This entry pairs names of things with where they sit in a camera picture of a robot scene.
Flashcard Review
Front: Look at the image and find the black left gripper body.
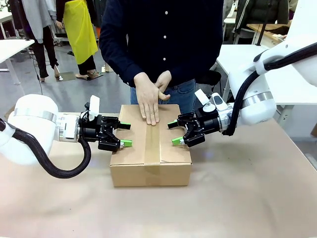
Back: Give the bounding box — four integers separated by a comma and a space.
79, 115, 106, 144

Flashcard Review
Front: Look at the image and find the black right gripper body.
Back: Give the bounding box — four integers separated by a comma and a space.
194, 116, 221, 136

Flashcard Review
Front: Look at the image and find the brown cardboard box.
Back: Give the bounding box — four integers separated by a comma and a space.
109, 104, 193, 187

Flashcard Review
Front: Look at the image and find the brown packing tape strip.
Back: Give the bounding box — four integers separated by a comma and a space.
144, 123, 162, 186

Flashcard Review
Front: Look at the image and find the person's left forearm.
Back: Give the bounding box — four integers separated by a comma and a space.
168, 37, 224, 88

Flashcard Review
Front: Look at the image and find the person's right forearm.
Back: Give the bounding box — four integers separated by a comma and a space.
99, 22, 147, 88

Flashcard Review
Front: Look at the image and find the person's right hand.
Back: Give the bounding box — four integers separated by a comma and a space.
133, 71, 161, 126

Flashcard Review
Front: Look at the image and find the person's left hand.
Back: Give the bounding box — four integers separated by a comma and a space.
155, 70, 172, 101

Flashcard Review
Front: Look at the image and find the black chair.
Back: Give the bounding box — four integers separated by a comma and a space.
197, 70, 222, 87

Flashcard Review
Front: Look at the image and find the person in dark shirt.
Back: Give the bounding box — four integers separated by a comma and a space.
99, 0, 225, 115

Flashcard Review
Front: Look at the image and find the mannequin with yellow apron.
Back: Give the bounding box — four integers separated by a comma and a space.
55, 0, 104, 81

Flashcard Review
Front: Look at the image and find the wooden top table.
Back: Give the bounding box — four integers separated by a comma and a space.
247, 21, 291, 48

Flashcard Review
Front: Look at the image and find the white side table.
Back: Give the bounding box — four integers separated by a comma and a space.
0, 39, 36, 85

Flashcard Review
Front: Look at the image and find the person in dark puffer jacket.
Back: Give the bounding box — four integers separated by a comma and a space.
234, 0, 291, 45

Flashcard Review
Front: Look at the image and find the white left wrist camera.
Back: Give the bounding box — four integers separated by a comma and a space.
84, 95, 101, 121

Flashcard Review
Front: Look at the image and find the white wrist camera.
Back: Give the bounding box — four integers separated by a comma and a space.
84, 95, 101, 121
194, 90, 228, 114

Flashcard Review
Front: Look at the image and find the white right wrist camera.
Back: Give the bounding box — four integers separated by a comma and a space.
194, 90, 228, 114

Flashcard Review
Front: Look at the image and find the black left arm cable sleeve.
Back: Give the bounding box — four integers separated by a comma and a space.
0, 118, 92, 179

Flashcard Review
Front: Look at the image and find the black arm cable sleeve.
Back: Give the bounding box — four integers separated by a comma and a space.
221, 42, 317, 136
0, 118, 92, 179

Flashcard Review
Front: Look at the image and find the black right arm cable sleeve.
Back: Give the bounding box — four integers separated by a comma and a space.
221, 42, 317, 136

